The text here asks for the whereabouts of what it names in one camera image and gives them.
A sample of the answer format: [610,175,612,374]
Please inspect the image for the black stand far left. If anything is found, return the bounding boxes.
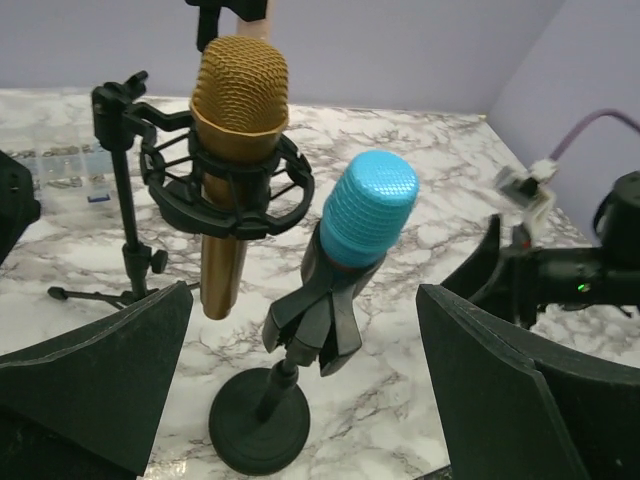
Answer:
[0,152,41,262]

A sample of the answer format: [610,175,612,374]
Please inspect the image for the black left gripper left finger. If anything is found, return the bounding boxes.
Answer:
[1,282,193,477]

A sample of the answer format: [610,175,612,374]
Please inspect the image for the black round-base clip stand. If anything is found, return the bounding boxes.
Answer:
[209,239,381,476]

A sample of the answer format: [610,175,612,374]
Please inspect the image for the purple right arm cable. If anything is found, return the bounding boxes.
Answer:
[547,108,640,166]

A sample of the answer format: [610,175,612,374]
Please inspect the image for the blue microphone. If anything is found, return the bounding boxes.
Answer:
[301,150,420,301]

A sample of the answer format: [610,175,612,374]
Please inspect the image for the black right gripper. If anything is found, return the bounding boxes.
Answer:
[441,171,639,328]

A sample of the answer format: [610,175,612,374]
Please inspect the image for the black tripod shock-mount stand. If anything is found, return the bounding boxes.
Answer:
[47,70,316,311]

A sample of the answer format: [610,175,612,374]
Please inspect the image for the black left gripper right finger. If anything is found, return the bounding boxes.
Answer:
[416,285,589,479]

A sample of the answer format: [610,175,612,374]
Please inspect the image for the black stand holding beige microphone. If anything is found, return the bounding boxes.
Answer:
[186,0,268,53]

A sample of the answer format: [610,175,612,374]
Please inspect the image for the beige microphone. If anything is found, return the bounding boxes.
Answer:
[234,0,275,41]

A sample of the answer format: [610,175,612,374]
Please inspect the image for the gold microphone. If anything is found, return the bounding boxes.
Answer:
[190,35,289,320]

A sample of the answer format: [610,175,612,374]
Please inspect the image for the clear plastic screw box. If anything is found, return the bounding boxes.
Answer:
[12,143,112,203]

